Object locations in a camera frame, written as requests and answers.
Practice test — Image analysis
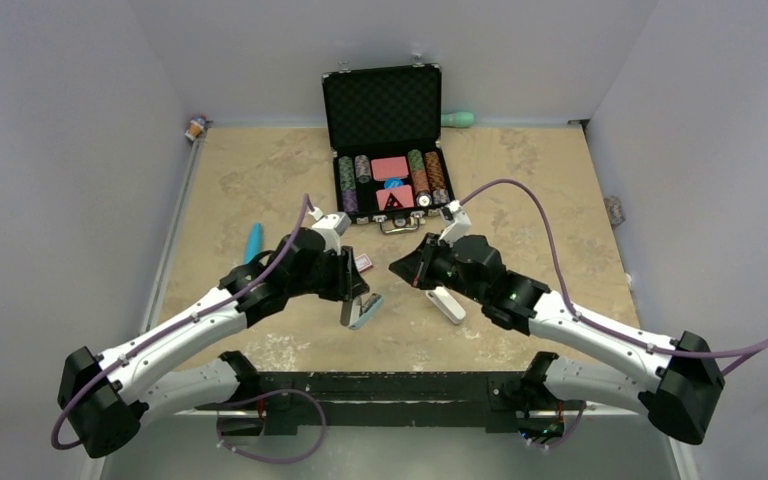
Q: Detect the black poker chip case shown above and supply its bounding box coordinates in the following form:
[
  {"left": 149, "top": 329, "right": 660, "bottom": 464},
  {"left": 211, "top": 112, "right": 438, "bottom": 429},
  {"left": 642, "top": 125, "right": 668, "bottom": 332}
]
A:
[{"left": 321, "top": 63, "right": 456, "bottom": 224}]

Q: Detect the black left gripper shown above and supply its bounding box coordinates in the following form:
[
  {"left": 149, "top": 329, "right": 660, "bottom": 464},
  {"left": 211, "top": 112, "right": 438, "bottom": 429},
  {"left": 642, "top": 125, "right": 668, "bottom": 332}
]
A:
[{"left": 286, "top": 242, "right": 368, "bottom": 301}]

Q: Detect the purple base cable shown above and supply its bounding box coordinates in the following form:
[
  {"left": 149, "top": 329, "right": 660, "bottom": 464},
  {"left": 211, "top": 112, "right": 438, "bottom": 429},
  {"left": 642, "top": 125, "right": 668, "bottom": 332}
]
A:
[{"left": 215, "top": 388, "right": 328, "bottom": 466}]

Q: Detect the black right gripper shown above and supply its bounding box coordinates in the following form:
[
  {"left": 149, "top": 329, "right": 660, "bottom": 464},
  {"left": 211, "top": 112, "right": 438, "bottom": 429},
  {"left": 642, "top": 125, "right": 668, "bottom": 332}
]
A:
[{"left": 389, "top": 233, "right": 486, "bottom": 305}]

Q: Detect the teal flashlight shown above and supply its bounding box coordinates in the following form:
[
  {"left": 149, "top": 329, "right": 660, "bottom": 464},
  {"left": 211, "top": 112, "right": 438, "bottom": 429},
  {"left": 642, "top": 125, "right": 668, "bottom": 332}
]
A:
[{"left": 243, "top": 222, "right": 263, "bottom": 264}]

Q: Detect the mint green bottle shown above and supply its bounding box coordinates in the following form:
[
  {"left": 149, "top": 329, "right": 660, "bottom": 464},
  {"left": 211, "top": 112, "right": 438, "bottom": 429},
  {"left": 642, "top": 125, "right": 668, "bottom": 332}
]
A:
[{"left": 441, "top": 111, "right": 475, "bottom": 128}]

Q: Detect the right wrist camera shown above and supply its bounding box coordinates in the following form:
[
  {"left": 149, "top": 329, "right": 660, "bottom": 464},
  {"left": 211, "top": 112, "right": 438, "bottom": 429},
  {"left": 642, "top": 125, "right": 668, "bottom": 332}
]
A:
[{"left": 439, "top": 200, "right": 472, "bottom": 246}]

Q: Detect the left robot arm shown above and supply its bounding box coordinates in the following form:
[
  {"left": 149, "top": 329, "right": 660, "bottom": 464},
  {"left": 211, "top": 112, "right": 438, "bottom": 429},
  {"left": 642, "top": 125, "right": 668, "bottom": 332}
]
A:
[{"left": 51, "top": 228, "right": 382, "bottom": 458}]

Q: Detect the small orange bottle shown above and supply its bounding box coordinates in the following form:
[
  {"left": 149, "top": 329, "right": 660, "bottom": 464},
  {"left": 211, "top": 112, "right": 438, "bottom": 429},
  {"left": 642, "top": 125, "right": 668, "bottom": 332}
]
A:
[{"left": 184, "top": 115, "right": 209, "bottom": 142}]

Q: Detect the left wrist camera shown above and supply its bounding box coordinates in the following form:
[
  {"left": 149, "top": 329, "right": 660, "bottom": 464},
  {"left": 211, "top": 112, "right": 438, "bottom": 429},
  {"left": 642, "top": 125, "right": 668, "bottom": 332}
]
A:
[{"left": 310, "top": 208, "right": 352, "bottom": 253}]

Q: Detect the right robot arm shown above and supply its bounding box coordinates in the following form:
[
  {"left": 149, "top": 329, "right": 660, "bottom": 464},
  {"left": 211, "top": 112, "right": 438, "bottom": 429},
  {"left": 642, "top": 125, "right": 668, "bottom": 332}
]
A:
[{"left": 389, "top": 234, "right": 725, "bottom": 445}]

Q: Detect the red white staple box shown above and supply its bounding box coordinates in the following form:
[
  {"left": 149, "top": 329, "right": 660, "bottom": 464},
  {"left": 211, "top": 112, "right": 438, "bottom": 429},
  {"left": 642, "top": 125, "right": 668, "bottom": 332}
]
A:
[{"left": 354, "top": 254, "right": 374, "bottom": 273}]

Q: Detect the white stapler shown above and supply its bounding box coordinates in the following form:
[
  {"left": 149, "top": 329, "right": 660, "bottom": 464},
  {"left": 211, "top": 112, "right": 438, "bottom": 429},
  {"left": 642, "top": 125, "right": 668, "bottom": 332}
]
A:
[{"left": 425, "top": 287, "right": 466, "bottom": 325}]

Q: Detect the patterned object at right wall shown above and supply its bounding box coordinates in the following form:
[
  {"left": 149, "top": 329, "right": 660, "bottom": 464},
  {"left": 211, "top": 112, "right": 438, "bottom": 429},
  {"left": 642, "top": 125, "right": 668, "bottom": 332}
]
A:
[{"left": 603, "top": 196, "right": 626, "bottom": 228}]

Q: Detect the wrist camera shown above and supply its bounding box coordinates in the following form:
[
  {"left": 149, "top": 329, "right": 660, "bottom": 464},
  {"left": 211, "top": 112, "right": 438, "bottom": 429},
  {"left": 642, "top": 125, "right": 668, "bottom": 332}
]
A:
[
  {"left": 439, "top": 200, "right": 472, "bottom": 246},
  {"left": 310, "top": 208, "right": 352, "bottom": 253}
]

